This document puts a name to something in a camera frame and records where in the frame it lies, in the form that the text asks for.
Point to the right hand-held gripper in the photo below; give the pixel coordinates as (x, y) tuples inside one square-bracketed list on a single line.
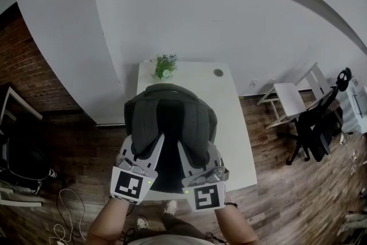
[(206, 195)]

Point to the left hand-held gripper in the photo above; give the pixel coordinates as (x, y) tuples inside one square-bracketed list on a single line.
[(127, 183)]

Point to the dark grey backpack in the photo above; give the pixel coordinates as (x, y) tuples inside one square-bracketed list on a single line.
[(169, 112)]

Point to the person's right forearm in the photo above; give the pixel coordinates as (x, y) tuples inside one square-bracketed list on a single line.
[(235, 226)]

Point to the person's left forearm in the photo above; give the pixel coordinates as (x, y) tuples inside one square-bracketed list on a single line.
[(109, 223)]

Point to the black wristband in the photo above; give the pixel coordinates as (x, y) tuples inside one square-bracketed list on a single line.
[(231, 205)]

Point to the person's right shoe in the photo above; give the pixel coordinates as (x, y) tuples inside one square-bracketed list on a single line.
[(171, 206)]

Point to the person's shoe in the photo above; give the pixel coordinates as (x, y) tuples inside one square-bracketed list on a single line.
[(142, 222), (171, 206)]

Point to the person's legs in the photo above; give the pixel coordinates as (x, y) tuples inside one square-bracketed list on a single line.
[(177, 223)]

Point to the person's left shoe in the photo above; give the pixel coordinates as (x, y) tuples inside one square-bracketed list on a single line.
[(142, 222)]

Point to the white table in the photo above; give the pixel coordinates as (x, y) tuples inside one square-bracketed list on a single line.
[(200, 89)]

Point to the person's white shirt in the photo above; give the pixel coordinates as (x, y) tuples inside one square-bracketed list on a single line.
[(175, 240)]

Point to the green potted plant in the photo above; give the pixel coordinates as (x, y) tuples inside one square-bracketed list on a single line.
[(164, 67)]

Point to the white side desk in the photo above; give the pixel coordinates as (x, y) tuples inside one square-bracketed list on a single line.
[(289, 97)]

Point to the black office chair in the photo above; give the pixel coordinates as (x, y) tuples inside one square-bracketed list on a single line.
[(315, 135)]

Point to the white narrow desk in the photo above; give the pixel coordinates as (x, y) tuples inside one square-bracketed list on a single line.
[(20, 101)]

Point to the white laptop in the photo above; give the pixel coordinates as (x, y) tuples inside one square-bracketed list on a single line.
[(357, 106)]

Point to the white furniture frame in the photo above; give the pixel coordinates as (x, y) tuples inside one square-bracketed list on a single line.
[(20, 203)]

